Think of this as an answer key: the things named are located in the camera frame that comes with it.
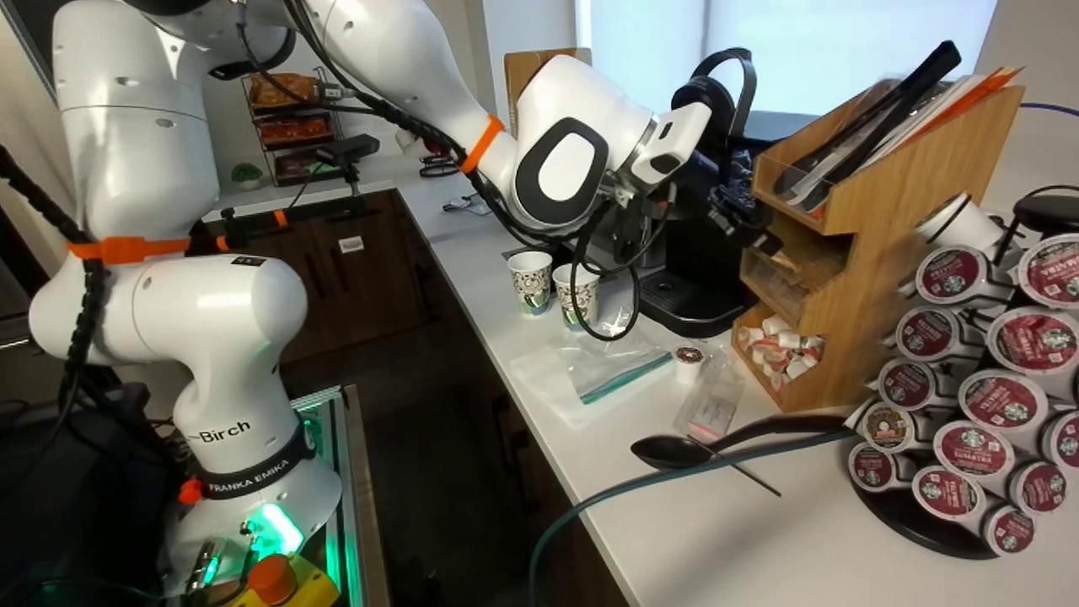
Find wooden cup dispenser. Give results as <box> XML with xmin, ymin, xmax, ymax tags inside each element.
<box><xmin>503</xmin><ymin>46</ymin><xmax>592</xmax><ymax>101</ymax></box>

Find right paper cup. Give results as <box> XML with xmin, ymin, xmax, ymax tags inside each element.
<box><xmin>555</xmin><ymin>262</ymin><xmax>602</xmax><ymax>330</ymax></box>

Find paper cup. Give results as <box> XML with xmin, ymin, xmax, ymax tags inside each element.
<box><xmin>555</xmin><ymin>262</ymin><xmax>602</xmax><ymax>330</ymax></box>
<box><xmin>505</xmin><ymin>248</ymin><xmax>555</xmax><ymax>312</ymax></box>

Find black tongs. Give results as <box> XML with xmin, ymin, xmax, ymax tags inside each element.
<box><xmin>776</xmin><ymin>39</ymin><xmax>960</xmax><ymax>208</ymax></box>

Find teal cable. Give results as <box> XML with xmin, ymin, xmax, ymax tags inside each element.
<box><xmin>525</xmin><ymin>432</ymin><xmax>858</xmax><ymax>607</ymax></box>

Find single coffee pod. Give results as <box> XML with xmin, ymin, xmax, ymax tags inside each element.
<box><xmin>676</xmin><ymin>347</ymin><xmax>704</xmax><ymax>385</ymax></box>

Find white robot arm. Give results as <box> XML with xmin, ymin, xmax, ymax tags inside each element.
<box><xmin>30</xmin><ymin>0</ymin><xmax>719</xmax><ymax>599</ymax></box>

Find clear plastic packet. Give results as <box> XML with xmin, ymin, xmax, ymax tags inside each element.
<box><xmin>676</xmin><ymin>355</ymin><xmax>745</xmax><ymax>442</ymax></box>

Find dark wooden cabinet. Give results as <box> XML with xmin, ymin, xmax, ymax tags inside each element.
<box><xmin>223</xmin><ymin>188</ymin><xmax>451</xmax><ymax>367</ymax></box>

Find wooden cupboard organizer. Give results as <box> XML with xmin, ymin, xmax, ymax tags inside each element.
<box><xmin>731</xmin><ymin>66</ymin><xmax>1021</xmax><ymax>412</ymax></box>

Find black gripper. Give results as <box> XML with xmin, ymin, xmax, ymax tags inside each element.
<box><xmin>678</xmin><ymin>152</ymin><xmax>784</xmax><ymax>256</ymax></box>

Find coffee pod carousel rack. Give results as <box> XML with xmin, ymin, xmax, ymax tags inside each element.
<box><xmin>842</xmin><ymin>184</ymin><xmax>1079</xmax><ymax>561</ymax></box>

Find background snack shelf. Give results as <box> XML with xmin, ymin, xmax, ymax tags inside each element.
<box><xmin>248</xmin><ymin>71</ymin><xmax>339</xmax><ymax>184</ymax></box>

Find left paper cup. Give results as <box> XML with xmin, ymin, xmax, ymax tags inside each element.
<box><xmin>505</xmin><ymin>248</ymin><xmax>555</xmax><ymax>312</ymax></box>

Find clear zip bag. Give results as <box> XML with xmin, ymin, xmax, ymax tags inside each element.
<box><xmin>559</xmin><ymin>330</ymin><xmax>673</xmax><ymax>406</ymax></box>

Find black spoon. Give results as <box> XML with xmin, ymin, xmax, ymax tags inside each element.
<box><xmin>631</xmin><ymin>415</ymin><xmax>848</xmax><ymax>469</ymax></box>

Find black coffee machine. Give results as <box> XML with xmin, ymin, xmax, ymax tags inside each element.
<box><xmin>639</xmin><ymin>46</ymin><xmax>757</xmax><ymax>336</ymax></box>

